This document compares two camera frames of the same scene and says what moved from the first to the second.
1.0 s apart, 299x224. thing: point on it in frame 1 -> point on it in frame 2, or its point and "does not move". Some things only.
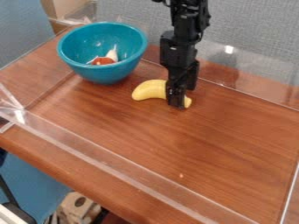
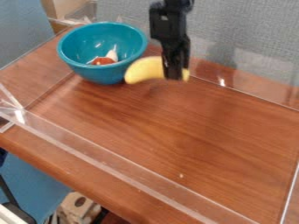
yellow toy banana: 153,89 -> 147,68
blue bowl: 104,50 does not move
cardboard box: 69,13 does not move
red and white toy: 111,58 does not move
